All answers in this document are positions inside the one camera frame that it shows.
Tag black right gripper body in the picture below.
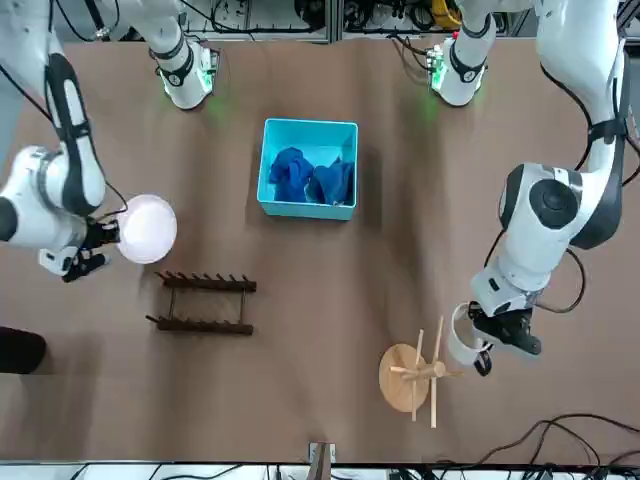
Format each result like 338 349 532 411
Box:
74 215 104 259

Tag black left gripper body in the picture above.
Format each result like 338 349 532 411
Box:
479 305 545 357

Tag white mug with black handle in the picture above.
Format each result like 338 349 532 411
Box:
446 301 495 377

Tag pale pink plate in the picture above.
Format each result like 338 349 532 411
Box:
118 193 179 265

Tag blue square rag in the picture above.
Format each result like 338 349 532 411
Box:
268 146 316 203
305 156 356 207

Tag wooden mug stand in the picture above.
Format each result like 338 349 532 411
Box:
378 314 466 429

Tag dark wooden dish rack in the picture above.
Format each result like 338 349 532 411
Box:
144 269 259 337

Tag cyan plastic box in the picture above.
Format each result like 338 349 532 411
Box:
255 117 360 222

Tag black looping cable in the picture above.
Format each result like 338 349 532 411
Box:
432 413 640 469

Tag camera mount post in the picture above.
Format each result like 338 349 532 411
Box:
308 440 337 480

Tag rear aluminium frame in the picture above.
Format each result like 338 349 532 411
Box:
182 0 539 45

